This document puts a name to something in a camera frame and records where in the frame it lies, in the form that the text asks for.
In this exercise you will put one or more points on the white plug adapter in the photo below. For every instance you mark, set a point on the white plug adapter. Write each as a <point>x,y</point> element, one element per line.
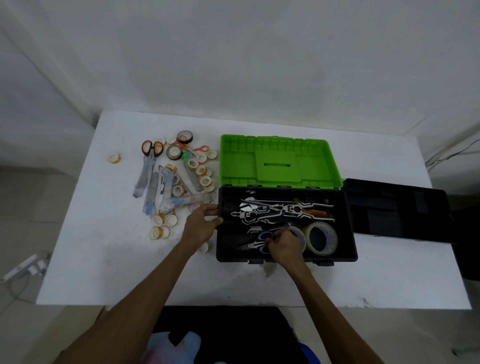
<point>39,268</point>

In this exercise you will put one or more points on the person's left forearm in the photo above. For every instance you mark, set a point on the person's left forearm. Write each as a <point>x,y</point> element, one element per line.
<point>131,307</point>

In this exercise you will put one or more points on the person's right forearm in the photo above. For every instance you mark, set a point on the person's right forearm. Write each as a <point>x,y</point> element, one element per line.
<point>330,318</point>

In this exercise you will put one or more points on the white masking tape roll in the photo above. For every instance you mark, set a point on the white masking tape roll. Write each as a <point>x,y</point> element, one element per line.
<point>301,236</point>

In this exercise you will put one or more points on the black toolbox with green lid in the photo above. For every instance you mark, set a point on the black toolbox with green lid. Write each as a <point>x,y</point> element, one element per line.
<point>240,165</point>

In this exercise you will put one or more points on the pile of small tape rolls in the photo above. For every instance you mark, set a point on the pile of small tape rolls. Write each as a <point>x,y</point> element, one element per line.
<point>204,182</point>

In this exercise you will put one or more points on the blue orange scissors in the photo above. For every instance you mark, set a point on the blue orange scissors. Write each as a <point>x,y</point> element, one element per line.
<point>152,150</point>

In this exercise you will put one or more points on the person's right hand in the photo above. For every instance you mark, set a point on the person's right hand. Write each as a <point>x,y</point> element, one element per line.
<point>287,251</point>

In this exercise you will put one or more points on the dark tape roll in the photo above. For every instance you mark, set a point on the dark tape roll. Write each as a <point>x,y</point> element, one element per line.
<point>168,153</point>

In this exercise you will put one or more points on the green utility knife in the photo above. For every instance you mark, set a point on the green utility knife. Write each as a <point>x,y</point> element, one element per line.
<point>193,180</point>

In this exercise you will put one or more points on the black tape roll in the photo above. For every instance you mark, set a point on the black tape roll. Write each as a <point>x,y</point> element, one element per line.
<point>180,138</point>

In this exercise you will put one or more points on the person's black clothing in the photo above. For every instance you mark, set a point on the person's black clothing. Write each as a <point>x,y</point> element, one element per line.
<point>225,326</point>

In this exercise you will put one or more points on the blue plastic chair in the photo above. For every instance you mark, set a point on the blue plastic chair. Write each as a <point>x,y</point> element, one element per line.
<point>309,354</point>

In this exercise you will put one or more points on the white power strip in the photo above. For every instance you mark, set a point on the white power strip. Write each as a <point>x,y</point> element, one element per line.
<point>20,267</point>

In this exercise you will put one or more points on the black toolbox tray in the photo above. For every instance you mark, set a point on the black toolbox tray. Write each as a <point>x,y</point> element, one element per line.
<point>393,213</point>

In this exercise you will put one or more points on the person's left hand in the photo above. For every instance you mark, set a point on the person's left hand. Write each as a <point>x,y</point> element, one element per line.
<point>200,228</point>

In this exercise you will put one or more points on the orange handled scissors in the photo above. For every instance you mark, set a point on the orange handled scissors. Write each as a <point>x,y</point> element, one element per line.
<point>202,149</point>

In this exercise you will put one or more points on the clear packing tape roll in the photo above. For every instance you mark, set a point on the clear packing tape roll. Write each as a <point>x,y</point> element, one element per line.
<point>332,242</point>

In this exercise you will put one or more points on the lone small yellow tape roll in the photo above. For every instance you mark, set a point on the lone small yellow tape roll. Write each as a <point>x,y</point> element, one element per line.
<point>111,159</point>

